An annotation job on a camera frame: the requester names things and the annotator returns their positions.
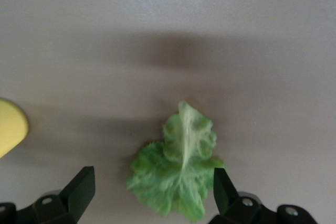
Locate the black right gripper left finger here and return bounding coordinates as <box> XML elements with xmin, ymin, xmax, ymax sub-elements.
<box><xmin>0</xmin><ymin>166</ymin><xmax>96</xmax><ymax>224</ymax></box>

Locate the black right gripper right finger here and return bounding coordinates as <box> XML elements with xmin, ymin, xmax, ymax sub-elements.
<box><xmin>208</xmin><ymin>167</ymin><xmax>320</xmax><ymax>224</ymax></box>

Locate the green lettuce leaf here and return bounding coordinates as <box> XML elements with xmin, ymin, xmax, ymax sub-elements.
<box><xmin>125</xmin><ymin>100</ymin><xmax>226</xmax><ymax>223</ymax></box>

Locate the yellow squeeze mustard bottle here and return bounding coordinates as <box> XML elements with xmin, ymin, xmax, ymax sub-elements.
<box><xmin>0</xmin><ymin>97</ymin><xmax>29</xmax><ymax>159</ymax></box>

